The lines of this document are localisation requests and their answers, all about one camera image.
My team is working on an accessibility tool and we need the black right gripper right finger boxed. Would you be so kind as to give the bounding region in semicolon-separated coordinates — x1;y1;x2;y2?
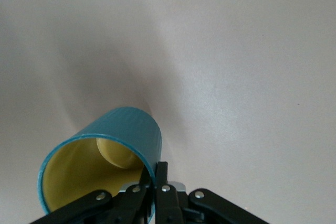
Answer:
154;161;268;224

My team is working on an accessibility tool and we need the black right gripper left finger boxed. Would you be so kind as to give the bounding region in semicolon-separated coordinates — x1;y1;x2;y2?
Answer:
28;167;154;224

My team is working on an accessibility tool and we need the teal cup yellow inside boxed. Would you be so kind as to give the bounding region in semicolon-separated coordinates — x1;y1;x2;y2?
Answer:
36;106;163;222

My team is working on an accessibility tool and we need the large table cover sheet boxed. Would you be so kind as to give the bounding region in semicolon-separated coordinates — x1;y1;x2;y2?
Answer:
0;0;336;224

